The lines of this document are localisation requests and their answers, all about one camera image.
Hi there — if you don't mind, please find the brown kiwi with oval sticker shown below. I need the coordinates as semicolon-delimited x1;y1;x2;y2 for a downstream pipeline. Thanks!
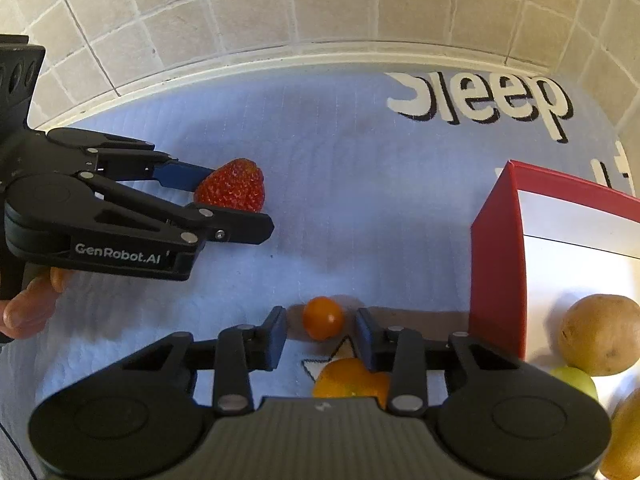
598;387;640;480

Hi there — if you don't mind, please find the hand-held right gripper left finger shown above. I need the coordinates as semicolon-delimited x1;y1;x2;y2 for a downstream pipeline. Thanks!
120;305;289;415

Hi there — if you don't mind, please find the red box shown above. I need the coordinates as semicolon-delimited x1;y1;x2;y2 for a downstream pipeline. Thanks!
469;160;640;480

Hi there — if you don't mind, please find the blue printed mat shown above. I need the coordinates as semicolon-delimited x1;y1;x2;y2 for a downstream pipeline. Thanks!
0;67;631;466

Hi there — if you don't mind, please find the brown kiwi with peeling label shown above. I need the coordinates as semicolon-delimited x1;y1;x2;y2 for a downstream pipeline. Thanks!
557;294;640;377

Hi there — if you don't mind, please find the green apple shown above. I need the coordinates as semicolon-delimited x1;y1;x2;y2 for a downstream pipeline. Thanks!
548;366;598;401

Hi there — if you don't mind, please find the red strawberry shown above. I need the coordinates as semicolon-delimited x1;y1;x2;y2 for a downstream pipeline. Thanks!
194;158;265;212

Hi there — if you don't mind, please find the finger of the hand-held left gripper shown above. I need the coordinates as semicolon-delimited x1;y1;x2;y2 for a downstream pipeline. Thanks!
76;171;275;247
89;134;217;193

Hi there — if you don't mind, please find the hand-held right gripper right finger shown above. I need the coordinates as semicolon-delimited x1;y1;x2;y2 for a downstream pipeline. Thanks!
353;306;523;416

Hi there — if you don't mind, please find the person's left hand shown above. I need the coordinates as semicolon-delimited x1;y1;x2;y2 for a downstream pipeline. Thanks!
0;266;69;342

